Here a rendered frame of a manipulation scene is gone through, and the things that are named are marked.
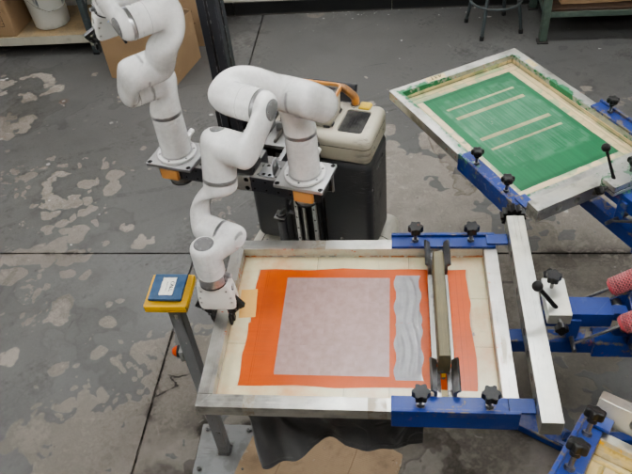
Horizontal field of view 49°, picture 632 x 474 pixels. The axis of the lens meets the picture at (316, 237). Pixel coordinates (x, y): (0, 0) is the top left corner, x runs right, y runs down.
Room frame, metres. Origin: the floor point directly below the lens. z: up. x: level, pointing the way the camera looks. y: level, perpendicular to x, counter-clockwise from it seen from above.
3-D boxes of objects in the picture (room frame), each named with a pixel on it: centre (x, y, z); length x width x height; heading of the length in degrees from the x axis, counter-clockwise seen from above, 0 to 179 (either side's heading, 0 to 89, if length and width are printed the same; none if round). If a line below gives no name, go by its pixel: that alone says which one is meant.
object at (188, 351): (1.39, 0.45, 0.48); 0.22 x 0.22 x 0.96; 81
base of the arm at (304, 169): (1.64, 0.00, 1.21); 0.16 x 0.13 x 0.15; 156
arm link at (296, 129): (1.62, 0.00, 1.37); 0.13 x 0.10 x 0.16; 55
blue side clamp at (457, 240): (1.42, -0.37, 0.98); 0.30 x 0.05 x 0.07; 81
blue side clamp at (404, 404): (0.87, -0.28, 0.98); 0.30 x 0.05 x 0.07; 81
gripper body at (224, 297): (1.24, 0.28, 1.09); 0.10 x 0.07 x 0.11; 81
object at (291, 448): (0.99, 0.00, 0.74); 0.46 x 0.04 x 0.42; 81
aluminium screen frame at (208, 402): (1.18, -0.09, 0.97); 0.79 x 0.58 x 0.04; 81
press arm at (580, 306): (1.09, -0.64, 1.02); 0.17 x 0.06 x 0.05; 81
